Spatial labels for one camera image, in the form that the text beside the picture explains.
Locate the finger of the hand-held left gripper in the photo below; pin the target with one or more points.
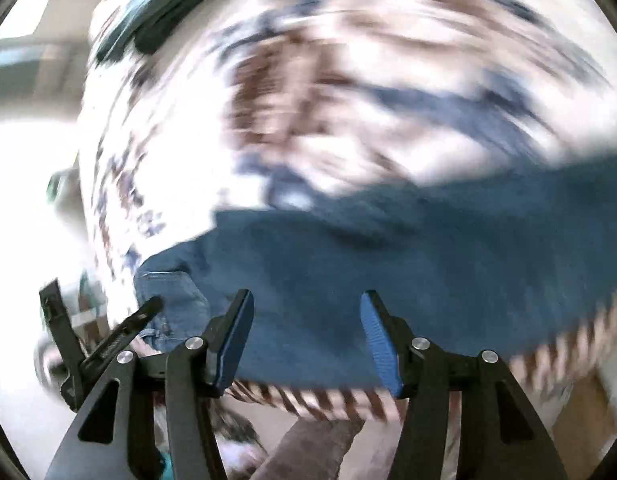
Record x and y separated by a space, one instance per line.
63 330
126 327

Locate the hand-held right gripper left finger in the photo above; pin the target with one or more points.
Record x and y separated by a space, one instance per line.
234 345

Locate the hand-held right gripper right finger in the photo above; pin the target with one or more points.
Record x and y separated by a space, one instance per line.
381 347

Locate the blue denim pants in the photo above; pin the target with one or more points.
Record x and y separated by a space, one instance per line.
388 270

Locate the brown cloth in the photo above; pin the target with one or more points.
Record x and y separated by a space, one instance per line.
313 447

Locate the printed blanket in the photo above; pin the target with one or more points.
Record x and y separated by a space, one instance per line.
298 90

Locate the dark teal cloth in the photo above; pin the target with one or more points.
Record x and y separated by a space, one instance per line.
158 0

